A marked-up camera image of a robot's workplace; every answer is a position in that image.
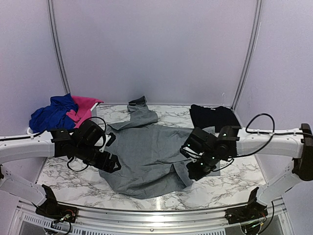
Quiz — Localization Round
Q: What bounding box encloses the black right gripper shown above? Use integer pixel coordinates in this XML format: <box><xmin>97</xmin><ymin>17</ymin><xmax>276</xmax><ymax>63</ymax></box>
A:
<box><xmin>186</xmin><ymin>149</ymin><xmax>221</xmax><ymax>181</ymax></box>

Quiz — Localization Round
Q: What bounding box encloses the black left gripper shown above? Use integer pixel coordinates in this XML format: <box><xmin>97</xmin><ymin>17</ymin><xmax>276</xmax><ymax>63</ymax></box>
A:
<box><xmin>75</xmin><ymin>142</ymin><xmax>121</xmax><ymax>173</ymax></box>

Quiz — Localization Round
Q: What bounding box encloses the grey garment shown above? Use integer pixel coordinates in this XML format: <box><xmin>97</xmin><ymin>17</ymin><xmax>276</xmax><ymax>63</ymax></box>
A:
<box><xmin>99</xmin><ymin>95</ymin><xmax>222</xmax><ymax>199</ymax></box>

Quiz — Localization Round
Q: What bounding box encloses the black t-shirt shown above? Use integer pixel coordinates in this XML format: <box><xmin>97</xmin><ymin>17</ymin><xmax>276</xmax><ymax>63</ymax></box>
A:
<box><xmin>189</xmin><ymin>104</ymin><xmax>241</xmax><ymax>133</ymax></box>

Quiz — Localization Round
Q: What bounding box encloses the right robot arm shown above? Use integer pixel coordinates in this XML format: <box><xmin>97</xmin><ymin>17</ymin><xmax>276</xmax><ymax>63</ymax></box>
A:
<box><xmin>180</xmin><ymin>123</ymin><xmax>313</xmax><ymax>219</ymax></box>

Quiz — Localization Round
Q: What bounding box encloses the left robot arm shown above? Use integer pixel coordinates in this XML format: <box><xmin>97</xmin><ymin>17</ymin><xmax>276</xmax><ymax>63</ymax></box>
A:
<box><xmin>0</xmin><ymin>119</ymin><xmax>121</xmax><ymax>218</ymax></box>

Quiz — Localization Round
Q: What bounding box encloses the white plastic laundry basket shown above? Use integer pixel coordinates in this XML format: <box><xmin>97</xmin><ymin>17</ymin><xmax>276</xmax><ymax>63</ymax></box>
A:
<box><xmin>26</xmin><ymin>102</ymin><xmax>99</xmax><ymax>135</ymax></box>

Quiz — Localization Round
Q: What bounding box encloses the pink garment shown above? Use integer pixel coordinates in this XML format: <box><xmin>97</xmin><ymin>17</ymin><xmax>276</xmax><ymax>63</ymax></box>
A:
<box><xmin>66</xmin><ymin>95</ymin><xmax>104</xmax><ymax>128</ymax></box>

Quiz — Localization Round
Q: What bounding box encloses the blue garment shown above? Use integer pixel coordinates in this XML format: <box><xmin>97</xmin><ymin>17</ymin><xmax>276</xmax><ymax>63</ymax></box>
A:
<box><xmin>29</xmin><ymin>94</ymin><xmax>78</xmax><ymax>133</ymax></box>

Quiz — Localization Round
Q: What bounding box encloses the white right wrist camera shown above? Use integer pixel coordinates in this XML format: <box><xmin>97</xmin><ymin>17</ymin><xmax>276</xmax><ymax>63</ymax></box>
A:
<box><xmin>179</xmin><ymin>145</ymin><xmax>203</xmax><ymax>163</ymax></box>

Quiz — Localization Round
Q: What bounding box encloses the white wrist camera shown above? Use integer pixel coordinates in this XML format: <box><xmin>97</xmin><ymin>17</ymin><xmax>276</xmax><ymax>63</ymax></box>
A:
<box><xmin>179</xmin><ymin>145</ymin><xmax>203</xmax><ymax>163</ymax></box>
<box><xmin>98</xmin><ymin>132</ymin><xmax>116</xmax><ymax>152</ymax></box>

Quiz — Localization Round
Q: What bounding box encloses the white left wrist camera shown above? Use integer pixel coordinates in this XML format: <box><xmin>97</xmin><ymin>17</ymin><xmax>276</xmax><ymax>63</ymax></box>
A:
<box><xmin>98</xmin><ymin>132</ymin><xmax>116</xmax><ymax>152</ymax></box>

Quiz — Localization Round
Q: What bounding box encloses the aluminium front frame rail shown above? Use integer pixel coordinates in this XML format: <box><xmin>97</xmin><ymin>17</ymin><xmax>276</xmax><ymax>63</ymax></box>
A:
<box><xmin>14</xmin><ymin>203</ymin><xmax>291</xmax><ymax>235</ymax></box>

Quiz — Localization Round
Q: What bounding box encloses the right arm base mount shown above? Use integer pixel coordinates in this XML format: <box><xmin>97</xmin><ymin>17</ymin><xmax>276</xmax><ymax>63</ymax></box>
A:
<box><xmin>224</xmin><ymin>205</ymin><xmax>268</xmax><ymax>224</ymax></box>

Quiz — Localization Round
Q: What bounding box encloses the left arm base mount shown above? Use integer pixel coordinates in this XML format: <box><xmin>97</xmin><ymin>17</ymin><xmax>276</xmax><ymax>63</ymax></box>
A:
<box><xmin>34</xmin><ymin>203</ymin><xmax>78</xmax><ymax>223</ymax></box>

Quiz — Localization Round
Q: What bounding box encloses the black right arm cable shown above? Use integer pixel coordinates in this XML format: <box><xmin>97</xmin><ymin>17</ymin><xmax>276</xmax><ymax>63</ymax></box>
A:
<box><xmin>215</xmin><ymin>113</ymin><xmax>304</xmax><ymax>172</ymax></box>

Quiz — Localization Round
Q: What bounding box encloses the right aluminium corner post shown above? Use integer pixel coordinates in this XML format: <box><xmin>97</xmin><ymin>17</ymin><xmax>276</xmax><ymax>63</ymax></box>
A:
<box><xmin>231</xmin><ymin>0</ymin><xmax>263</xmax><ymax>111</ymax></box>

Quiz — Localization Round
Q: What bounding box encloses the aluminium corner post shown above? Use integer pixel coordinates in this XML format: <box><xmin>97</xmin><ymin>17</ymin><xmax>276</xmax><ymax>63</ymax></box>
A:
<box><xmin>231</xmin><ymin>0</ymin><xmax>263</xmax><ymax>111</ymax></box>
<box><xmin>46</xmin><ymin>0</ymin><xmax>70</xmax><ymax>94</ymax></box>

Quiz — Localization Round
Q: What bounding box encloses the left aluminium corner post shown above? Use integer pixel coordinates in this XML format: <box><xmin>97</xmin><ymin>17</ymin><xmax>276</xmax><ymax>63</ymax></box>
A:
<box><xmin>46</xmin><ymin>0</ymin><xmax>70</xmax><ymax>94</ymax></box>

